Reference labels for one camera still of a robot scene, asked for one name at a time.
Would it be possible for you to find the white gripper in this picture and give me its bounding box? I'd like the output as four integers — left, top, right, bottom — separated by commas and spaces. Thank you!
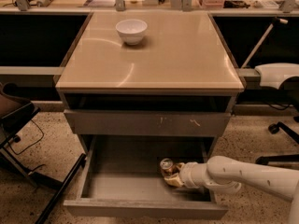
164, 162, 206, 189

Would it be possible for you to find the orange soda can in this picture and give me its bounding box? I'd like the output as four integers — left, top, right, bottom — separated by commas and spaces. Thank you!
160, 158, 175, 176

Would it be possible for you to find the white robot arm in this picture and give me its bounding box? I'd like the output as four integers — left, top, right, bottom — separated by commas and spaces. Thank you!
160, 156, 299, 224

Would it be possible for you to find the open grey lower drawer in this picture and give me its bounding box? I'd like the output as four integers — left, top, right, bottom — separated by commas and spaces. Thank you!
64, 135, 228, 219

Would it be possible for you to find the grey drawer cabinet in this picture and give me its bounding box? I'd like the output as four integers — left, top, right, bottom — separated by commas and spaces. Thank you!
56, 10, 245, 150

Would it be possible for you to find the closed grey upper drawer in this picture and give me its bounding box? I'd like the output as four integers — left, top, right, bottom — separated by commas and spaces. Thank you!
64, 109, 231, 137

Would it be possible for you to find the white ceramic bowl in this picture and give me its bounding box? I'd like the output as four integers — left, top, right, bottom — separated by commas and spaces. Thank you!
116, 19, 148, 45

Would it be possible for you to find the black chair left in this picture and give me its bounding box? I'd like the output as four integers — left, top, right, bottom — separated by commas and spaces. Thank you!
0, 82, 87, 224

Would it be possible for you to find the black floor cable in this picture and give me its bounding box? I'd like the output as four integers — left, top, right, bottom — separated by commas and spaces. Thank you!
7, 119, 45, 157

